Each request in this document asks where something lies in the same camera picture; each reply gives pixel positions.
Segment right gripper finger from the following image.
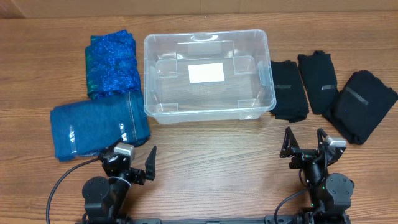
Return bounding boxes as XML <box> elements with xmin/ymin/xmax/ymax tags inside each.
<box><xmin>279</xmin><ymin>127</ymin><xmax>300</xmax><ymax>158</ymax></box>
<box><xmin>317</xmin><ymin>128</ymin><xmax>328</xmax><ymax>149</ymax></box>

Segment black garment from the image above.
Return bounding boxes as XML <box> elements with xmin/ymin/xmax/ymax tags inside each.
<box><xmin>323</xmin><ymin>70</ymin><xmax>397</xmax><ymax>144</ymax></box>
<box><xmin>271</xmin><ymin>60</ymin><xmax>309</xmax><ymax>123</ymax></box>
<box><xmin>297</xmin><ymin>50</ymin><xmax>338</xmax><ymax>114</ymax></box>

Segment blue denim jeans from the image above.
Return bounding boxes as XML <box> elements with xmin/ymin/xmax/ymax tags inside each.
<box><xmin>50</xmin><ymin>91</ymin><xmax>150</xmax><ymax>162</ymax></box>

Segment sparkly blue fabric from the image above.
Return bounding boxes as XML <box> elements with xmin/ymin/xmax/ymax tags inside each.
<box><xmin>85</xmin><ymin>30</ymin><xmax>141</xmax><ymax>99</ymax></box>

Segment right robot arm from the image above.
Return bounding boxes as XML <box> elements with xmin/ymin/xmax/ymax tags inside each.
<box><xmin>274</xmin><ymin>127</ymin><xmax>354</xmax><ymax>224</ymax></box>

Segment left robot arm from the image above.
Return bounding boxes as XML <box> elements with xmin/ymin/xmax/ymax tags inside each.
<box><xmin>82</xmin><ymin>142</ymin><xmax>157</xmax><ymax>223</ymax></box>

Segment clear plastic storage bin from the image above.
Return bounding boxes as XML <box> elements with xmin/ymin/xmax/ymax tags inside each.
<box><xmin>144</xmin><ymin>29</ymin><xmax>277</xmax><ymax>124</ymax></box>

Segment white label in bin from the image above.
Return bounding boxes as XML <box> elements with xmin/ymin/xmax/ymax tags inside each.
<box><xmin>188</xmin><ymin>63</ymin><xmax>224</xmax><ymax>83</ymax></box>

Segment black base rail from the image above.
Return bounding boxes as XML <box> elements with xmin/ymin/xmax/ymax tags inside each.
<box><xmin>76</xmin><ymin>215</ymin><xmax>351</xmax><ymax>224</ymax></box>

